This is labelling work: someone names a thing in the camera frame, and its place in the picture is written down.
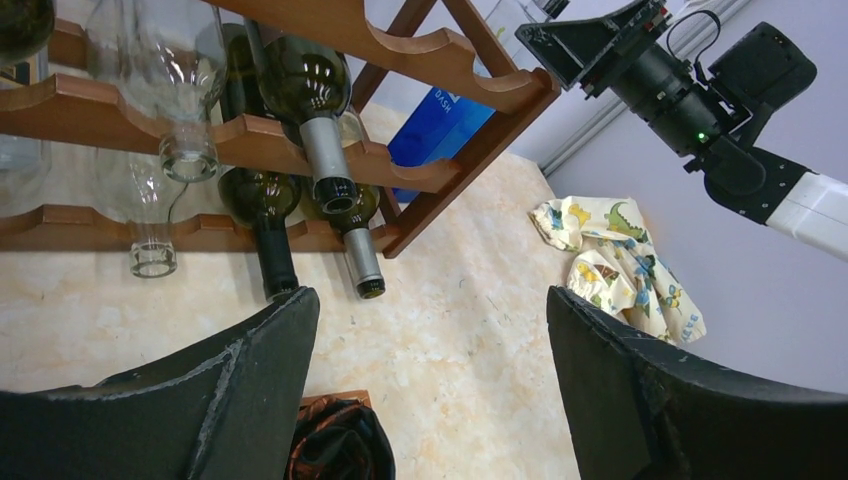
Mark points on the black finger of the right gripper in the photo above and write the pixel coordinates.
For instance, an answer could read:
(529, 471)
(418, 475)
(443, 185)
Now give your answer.
(562, 47)

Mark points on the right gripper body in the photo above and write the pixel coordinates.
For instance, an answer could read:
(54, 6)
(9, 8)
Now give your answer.
(624, 35)

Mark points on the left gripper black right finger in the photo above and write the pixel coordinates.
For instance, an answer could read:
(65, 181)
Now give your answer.
(641, 408)

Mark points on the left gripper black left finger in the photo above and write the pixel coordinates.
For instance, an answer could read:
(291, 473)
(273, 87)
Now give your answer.
(222, 408)

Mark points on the blue square glass bottle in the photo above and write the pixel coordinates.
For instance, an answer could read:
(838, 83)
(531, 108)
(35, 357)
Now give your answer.
(443, 122)

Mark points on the green wine bottle white label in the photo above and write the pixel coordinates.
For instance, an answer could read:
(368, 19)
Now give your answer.
(258, 199)

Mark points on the green wine bottle dark label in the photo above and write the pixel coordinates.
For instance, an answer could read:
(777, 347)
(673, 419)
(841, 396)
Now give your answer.
(354, 225)

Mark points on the clear square glass bottle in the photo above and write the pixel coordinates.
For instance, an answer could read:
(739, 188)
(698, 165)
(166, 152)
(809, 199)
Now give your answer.
(133, 189)

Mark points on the tall green wine bottle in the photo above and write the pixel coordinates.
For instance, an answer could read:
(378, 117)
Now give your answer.
(308, 85)

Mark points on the clear tall glass bottle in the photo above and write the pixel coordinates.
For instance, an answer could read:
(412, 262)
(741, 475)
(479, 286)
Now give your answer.
(168, 60)

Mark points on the clear liquor bottle black cap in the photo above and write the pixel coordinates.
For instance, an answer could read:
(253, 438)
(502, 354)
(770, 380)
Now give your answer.
(25, 162)

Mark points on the dark bottle brown label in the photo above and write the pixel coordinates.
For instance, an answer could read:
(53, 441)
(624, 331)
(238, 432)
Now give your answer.
(26, 26)

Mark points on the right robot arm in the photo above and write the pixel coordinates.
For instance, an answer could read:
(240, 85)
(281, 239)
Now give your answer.
(710, 116)

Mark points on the dinosaur print cloth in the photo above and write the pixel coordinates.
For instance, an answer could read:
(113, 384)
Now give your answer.
(615, 265)

